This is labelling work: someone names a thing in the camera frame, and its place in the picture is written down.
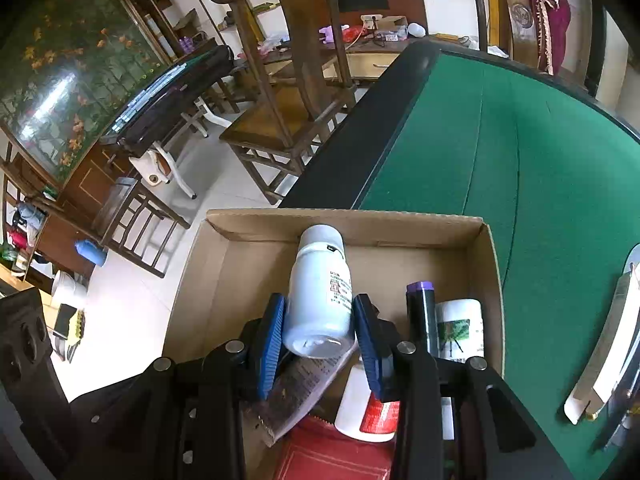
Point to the low wooden table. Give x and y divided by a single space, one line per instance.
360 65

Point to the flower painting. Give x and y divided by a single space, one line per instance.
75 70

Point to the blue plastic jug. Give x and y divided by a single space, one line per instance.
92 252

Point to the wooden armchair round carving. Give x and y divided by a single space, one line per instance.
520 15

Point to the wooden sideboard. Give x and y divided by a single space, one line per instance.
75 185

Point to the white round object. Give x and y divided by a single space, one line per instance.
416 30

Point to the white bottle red label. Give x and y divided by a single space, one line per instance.
355 400

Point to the white bottle green plant label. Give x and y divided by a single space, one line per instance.
460 330

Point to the yellow black brush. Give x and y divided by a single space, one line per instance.
72 330

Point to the small dark wooden chair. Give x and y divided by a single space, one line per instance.
140 220

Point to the small cardboard box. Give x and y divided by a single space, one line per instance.
390 22

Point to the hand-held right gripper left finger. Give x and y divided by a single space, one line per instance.
267 350

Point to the plain wooden armchair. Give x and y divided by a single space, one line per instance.
300 20

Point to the white bucket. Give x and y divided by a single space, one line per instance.
67 287

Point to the red foil packet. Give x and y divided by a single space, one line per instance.
325 455

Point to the wall display shelves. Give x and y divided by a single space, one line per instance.
165 5

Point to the black pen yellow end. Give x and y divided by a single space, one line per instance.
617 420

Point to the printed paper leaflet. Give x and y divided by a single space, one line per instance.
305 385

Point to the white floor air conditioner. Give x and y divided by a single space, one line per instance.
595 45

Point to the maroon fringed cloth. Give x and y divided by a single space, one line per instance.
552 15

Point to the black side table white legs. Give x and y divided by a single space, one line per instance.
170 95

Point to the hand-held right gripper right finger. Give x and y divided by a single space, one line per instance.
372 355

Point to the red plastic bag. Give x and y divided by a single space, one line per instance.
352 35

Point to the black marker purple caps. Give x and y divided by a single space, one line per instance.
422 310

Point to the white pill bottle grey lid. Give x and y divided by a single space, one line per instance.
315 300

